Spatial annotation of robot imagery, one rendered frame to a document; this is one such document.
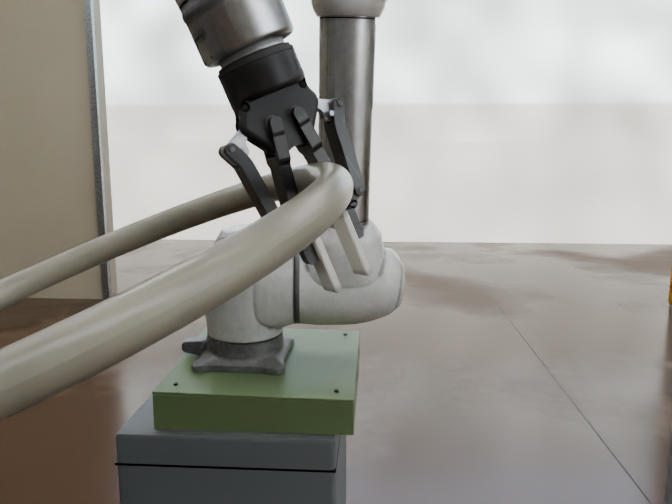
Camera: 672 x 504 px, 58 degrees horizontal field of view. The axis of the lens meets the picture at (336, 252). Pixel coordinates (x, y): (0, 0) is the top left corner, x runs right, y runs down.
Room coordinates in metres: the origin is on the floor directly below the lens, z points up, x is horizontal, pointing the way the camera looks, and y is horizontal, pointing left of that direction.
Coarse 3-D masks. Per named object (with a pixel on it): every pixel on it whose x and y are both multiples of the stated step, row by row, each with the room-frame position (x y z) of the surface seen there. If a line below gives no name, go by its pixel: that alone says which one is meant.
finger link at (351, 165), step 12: (336, 108) 0.61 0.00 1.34; (336, 120) 0.60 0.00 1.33; (336, 132) 0.61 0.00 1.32; (348, 132) 0.61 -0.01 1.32; (336, 144) 0.61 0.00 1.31; (348, 144) 0.61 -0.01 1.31; (336, 156) 0.62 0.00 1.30; (348, 156) 0.61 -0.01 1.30; (348, 168) 0.61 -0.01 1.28; (360, 180) 0.61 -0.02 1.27; (360, 192) 0.61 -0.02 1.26
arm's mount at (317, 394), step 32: (288, 352) 1.24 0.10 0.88; (320, 352) 1.24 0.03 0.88; (352, 352) 1.24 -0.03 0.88; (160, 384) 1.07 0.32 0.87; (192, 384) 1.08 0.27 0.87; (224, 384) 1.08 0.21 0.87; (256, 384) 1.08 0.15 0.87; (288, 384) 1.08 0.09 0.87; (320, 384) 1.08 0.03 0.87; (352, 384) 1.08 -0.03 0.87; (160, 416) 1.04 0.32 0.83; (192, 416) 1.04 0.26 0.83; (224, 416) 1.04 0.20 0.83; (256, 416) 1.03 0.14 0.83; (288, 416) 1.03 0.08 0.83; (320, 416) 1.02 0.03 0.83; (352, 416) 1.02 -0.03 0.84
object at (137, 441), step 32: (128, 448) 1.03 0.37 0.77; (160, 448) 1.02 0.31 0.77; (192, 448) 1.02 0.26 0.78; (224, 448) 1.02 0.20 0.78; (256, 448) 1.01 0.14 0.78; (288, 448) 1.01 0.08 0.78; (320, 448) 1.00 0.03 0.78; (128, 480) 1.03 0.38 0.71; (160, 480) 1.02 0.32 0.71; (192, 480) 1.02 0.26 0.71; (224, 480) 1.02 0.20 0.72; (256, 480) 1.01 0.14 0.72; (288, 480) 1.01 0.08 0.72; (320, 480) 1.00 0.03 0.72
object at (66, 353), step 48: (240, 192) 0.66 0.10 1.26; (336, 192) 0.41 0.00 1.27; (96, 240) 0.70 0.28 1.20; (144, 240) 0.70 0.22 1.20; (240, 240) 0.32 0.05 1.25; (288, 240) 0.34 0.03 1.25; (0, 288) 0.64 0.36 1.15; (144, 288) 0.29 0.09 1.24; (192, 288) 0.29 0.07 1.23; (240, 288) 0.32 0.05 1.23; (48, 336) 0.27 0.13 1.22; (96, 336) 0.27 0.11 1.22; (144, 336) 0.28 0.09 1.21; (0, 384) 0.25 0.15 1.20; (48, 384) 0.26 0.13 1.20
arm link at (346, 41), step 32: (320, 0) 1.09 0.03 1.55; (352, 0) 1.07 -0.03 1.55; (384, 0) 1.11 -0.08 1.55; (320, 32) 1.13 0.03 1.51; (352, 32) 1.09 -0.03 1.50; (320, 64) 1.13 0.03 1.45; (352, 64) 1.10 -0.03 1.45; (320, 96) 1.14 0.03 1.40; (352, 96) 1.11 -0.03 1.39; (320, 128) 1.15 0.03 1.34; (352, 128) 1.12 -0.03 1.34; (384, 256) 1.18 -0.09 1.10; (320, 288) 1.14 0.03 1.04; (352, 288) 1.14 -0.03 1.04; (384, 288) 1.14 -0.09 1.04; (320, 320) 1.16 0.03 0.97; (352, 320) 1.16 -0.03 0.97
